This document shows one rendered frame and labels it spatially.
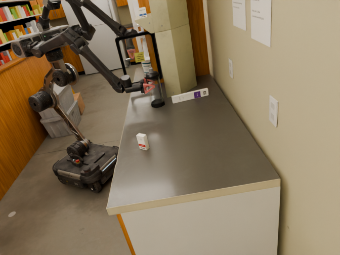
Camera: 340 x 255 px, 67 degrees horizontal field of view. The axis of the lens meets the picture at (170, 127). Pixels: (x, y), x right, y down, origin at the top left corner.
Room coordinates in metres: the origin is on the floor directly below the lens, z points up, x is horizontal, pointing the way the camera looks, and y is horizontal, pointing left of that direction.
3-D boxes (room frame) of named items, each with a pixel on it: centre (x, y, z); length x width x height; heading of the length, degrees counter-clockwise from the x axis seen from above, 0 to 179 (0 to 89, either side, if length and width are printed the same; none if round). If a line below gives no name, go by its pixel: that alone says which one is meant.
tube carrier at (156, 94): (1.69, 0.05, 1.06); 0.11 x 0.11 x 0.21
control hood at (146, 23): (1.95, 0.03, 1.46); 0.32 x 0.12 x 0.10; 178
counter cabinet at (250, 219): (1.77, -0.09, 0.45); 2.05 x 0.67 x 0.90; 178
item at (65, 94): (3.67, 1.59, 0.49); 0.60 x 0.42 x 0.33; 178
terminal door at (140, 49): (2.09, 0.14, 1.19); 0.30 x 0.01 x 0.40; 94
